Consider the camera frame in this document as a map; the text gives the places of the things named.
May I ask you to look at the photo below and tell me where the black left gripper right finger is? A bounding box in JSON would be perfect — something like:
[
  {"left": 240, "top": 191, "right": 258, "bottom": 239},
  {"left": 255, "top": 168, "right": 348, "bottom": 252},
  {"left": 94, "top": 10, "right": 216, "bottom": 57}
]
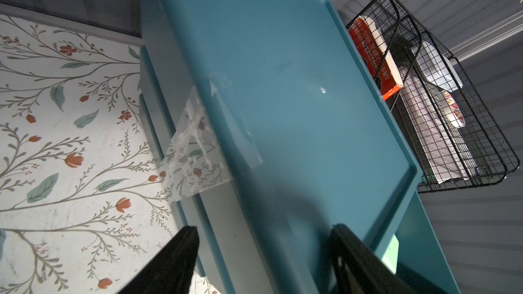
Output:
[{"left": 330, "top": 224, "right": 415, "bottom": 293}]

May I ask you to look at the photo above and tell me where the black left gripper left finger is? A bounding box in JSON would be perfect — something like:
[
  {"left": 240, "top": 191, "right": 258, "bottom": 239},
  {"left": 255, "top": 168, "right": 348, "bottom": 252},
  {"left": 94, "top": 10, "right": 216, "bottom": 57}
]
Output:
[{"left": 120, "top": 226, "right": 200, "bottom": 294}]

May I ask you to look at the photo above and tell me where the teal drawer cabinet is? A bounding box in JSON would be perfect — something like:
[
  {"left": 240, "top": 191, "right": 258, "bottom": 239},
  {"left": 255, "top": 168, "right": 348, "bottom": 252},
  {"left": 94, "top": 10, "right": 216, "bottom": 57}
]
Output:
[{"left": 140, "top": 0, "right": 459, "bottom": 293}]

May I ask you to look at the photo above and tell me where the red book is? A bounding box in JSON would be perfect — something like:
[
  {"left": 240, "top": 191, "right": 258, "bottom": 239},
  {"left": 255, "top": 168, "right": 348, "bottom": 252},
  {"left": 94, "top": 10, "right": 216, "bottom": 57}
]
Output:
[{"left": 349, "top": 16, "right": 403, "bottom": 100}]

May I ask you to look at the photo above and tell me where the black wire desk organizer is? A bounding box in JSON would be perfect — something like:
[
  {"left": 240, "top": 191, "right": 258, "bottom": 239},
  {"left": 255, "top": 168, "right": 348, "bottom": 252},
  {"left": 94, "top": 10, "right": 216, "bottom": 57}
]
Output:
[{"left": 347, "top": 0, "right": 520, "bottom": 193}]

